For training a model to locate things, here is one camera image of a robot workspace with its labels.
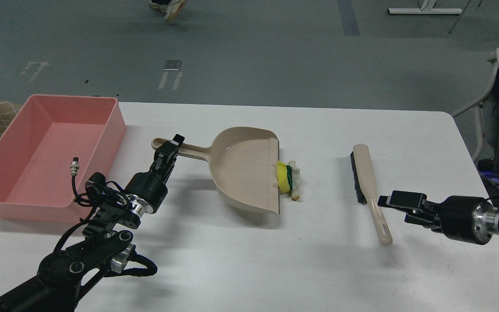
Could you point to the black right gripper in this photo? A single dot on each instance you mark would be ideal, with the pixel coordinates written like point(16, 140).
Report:
point(469, 219)

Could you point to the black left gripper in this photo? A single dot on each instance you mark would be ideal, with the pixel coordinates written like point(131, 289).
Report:
point(151, 185)

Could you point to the beige hand brush black bristles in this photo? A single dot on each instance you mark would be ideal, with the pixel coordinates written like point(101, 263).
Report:
point(366, 190)

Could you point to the beige plastic dustpan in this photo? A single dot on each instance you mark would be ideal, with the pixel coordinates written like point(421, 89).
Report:
point(243, 166)

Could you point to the yellow green sponge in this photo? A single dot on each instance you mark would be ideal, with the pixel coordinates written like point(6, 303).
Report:
point(284, 177)

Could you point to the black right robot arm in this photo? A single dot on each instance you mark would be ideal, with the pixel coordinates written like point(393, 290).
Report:
point(459, 217)

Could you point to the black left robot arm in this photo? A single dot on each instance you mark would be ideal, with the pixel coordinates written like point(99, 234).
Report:
point(101, 244)

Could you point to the pink plastic bin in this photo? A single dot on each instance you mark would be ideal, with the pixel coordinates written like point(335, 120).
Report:
point(37, 149)

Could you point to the walking person's shoe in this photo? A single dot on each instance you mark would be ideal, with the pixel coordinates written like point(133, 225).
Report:
point(170, 8)

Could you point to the white office chair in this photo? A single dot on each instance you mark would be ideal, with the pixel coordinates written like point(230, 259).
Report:
point(476, 105)

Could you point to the white desk base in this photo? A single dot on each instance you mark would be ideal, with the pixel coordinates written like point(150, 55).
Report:
point(427, 7)

